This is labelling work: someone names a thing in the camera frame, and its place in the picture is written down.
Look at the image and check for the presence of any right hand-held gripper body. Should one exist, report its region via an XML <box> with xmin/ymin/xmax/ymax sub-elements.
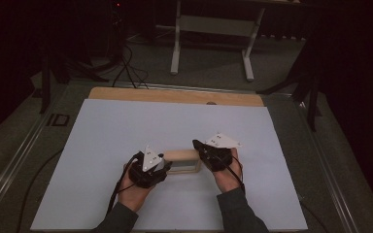
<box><xmin>203</xmin><ymin>131</ymin><xmax>242</xmax><ymax>173</ymax></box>

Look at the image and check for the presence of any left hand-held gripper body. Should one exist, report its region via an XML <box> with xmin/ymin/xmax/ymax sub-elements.
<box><xmin>128</xmin><ymin>145</ymin><xmax>168</xmax><ymax>189</ymax></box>

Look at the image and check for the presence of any wooden photo frame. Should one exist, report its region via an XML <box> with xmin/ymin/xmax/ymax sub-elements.
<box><xmin>163</xmin><ymin>149</ymin><xmax>203</xmax><ymax>175</ymax></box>

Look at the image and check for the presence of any person's right hand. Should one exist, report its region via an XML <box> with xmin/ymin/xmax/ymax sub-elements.
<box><xmin>213</xmin><ymin>148</ymin><xmax>244</xmax><ymax>194</ymax></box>

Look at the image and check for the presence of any person's left hand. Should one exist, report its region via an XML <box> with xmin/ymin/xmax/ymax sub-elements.
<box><xmin>119</xmin><ymin>168</ymin><xmax>156</xmax><ymax>213</ymax></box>

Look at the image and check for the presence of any white table sheet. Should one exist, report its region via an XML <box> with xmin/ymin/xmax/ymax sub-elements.
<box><xmin>30</xmin><ymin>98</ymin><xmax>309</xmax><ymax>232</ymax></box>

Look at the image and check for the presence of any black metal stand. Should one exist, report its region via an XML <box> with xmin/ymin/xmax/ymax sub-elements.
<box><xmin>38</xmin><ymin>48</ymin><xmax>110</xmax><ymax>115</ymax></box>
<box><xmin>256</xmin><ymin>18</ymin><xmax>323</xmax><ymax>132</ymax></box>

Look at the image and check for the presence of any black floor socket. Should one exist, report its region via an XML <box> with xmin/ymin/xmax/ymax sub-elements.
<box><xmin>47</xmin><ymin>113</ymin><xmax>71</xmax><ymax>128</ymax></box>

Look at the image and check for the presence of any dark device with red light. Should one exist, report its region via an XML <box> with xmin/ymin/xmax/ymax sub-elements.
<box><xmin>106</xmin><ymin>0</ymin><xmax>127</xmax><ymax>33</ymax></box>

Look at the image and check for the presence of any right hand-held gripper cable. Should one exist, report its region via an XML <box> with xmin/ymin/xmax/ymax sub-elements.
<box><xmin>215</xmin><ymin>154</ymin><xmax>246</xmax><ymax>196</ymax></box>

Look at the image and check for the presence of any hand-held gripper cable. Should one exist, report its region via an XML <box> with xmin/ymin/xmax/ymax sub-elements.
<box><xmin>106</xmin><ymin>151</ymin><xmax>144</xmax><ymax>216</ymax></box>
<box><xmin>215</xmin><ymin>154</ymin><xmax>246</xmax><ymax>196</ymax></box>

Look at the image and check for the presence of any left hand-held gripper cable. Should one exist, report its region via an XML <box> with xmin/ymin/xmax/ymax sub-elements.
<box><xmin>106</xmin><ymin>151</ymin><xmax>144</xmax><ymax>216</ymax></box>

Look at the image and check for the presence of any black floor cable bundle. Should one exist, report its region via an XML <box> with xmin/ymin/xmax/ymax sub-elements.
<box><xmin>111</xmin><ymin>42</ymin><xmax>150</xmax><ymax>90</ymax></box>

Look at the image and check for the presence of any metal floor rail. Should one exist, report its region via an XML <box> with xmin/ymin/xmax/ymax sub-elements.
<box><xmin>0</xmin><ymin>93</ymin><xmax>66</xmax><ymax>224</ymax></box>
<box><xmin>295</xmin><ymin>100</ymin><xmax>360</xmax><ymax>233</ymax></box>

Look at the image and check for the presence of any white metal desk frame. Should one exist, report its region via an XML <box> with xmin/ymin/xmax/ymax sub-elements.
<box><xmin>169</xmin><ymin>0</ymin><xmax>305</xmax><ymax>82</ymax></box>

